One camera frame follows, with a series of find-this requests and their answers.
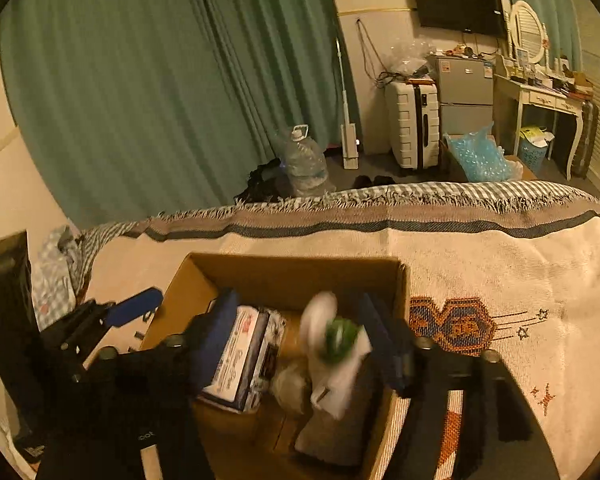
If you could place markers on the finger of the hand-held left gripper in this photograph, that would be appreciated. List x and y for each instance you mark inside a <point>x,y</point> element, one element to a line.
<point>132,306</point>

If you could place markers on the clear plastic bag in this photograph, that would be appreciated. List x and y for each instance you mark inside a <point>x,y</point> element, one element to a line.
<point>405,62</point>

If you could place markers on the pair of dark shoes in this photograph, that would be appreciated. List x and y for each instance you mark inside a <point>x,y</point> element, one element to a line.
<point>375,180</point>

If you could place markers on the white vanity desk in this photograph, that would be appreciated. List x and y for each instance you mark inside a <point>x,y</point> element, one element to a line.
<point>545,97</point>

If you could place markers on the white oval mirror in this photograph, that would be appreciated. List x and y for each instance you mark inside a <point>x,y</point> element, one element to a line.
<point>527,30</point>

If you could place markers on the white and green plush toy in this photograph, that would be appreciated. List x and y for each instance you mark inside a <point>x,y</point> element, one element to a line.
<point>337,332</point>

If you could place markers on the silver mini fridge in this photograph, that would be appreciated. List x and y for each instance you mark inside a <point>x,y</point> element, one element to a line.
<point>462,90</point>

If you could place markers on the blue laundry basket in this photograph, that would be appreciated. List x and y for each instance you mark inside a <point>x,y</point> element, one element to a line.
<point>532,152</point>

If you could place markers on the black bag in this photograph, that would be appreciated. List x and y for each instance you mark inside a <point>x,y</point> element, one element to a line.
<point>262,182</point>

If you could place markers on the black wall television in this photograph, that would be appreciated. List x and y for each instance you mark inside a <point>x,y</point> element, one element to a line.
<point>457,5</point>

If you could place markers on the striped chair back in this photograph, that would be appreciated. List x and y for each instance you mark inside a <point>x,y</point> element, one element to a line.
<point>587,137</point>

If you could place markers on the printed tissue pack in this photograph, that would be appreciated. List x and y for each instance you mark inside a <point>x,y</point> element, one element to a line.
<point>242,355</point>

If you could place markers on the light plaid cloth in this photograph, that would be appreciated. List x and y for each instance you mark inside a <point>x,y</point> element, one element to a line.
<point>55,280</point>

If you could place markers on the black box-shaped object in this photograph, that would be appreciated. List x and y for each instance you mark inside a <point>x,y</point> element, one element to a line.
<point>5,320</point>

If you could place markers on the cream fluffy ball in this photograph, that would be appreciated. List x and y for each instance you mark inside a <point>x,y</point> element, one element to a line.
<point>291,385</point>

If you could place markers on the large clear water jug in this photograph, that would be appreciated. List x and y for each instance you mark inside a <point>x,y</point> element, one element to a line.
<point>305,165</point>

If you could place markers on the beige printed blanket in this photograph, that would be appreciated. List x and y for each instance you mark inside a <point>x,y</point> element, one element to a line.
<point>505,270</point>

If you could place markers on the white suitcase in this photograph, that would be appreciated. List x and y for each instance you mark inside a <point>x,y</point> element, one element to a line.
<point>405,125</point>

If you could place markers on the grey cloth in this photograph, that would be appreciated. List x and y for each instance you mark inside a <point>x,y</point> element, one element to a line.
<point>337,435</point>

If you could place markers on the brown cardboard box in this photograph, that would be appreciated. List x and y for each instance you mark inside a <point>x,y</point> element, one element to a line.
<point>290,272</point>

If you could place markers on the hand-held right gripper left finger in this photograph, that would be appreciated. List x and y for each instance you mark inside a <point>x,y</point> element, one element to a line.
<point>216,345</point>

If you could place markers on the white flat mop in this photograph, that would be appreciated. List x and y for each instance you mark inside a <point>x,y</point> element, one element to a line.
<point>349,145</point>

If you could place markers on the blue bubble wrap bag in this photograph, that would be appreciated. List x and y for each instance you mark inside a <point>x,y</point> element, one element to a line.
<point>477,157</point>

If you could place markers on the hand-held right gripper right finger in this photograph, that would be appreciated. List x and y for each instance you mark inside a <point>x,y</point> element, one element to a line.
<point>382,345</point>

